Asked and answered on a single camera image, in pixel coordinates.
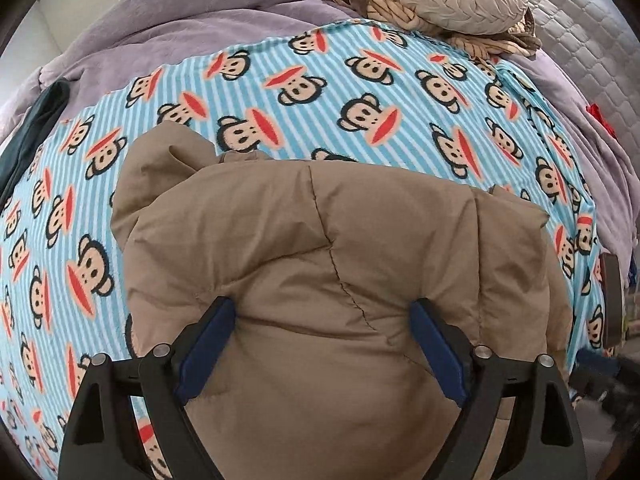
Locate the grey quilted mattress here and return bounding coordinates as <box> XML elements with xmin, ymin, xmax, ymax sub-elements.
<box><xmin>520</xmin><ymin>0</ymin><xmax>640</xmax><ymax>171</ymax></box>

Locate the purple plush duvet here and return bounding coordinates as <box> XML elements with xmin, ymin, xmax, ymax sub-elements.
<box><xmin>0</xmin><ymin>0</ymin><xmax>640</xmax><ymax>261</ymax></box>

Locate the brown flat object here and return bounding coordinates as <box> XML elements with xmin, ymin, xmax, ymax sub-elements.
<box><xmin>599</xmin><ymin>252</ymin><xmax>626</xmax><ymax>347</ymax></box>

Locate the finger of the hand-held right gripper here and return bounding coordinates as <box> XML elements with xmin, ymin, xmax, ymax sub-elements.
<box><xmin>575</xmin><ymin>349</ymin><xmax>621</xmax><ymax>396</ymax></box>

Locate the tan puffer jacket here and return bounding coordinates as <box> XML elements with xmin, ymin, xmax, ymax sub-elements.
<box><xmin>109</xmin><ymin>121</ymin><xmax>573</xmax><ymax>480</ymax></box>

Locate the red cloth item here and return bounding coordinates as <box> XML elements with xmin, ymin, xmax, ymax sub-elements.
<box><xmin>586</xmin><ymin>102</ymin><xmax>617</xmax><ymax>136</ymax></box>

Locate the monkey print striped blanket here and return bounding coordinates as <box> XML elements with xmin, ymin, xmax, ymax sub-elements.
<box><xmin>0</xmin><ymin>19</ymin><xmax>608</xmax><ymax>480</ymax></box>

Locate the dark teal cloth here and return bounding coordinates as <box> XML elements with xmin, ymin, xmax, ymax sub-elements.
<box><xmin>0</xmin><ymin>79</ymin><xmax>71</xmax><ymax>206</ymax></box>

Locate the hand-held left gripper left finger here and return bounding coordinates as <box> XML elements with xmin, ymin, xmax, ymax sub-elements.
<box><xmin>59</xmin><ymin>296</ymin><xmax>237</xmax><ymax>480</ymax></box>

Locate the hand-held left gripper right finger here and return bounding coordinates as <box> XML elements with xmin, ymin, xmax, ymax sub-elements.
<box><xmin>409</xmin><ymin>298</ymin><xmax>588</xmax><ymax>480</ymax></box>

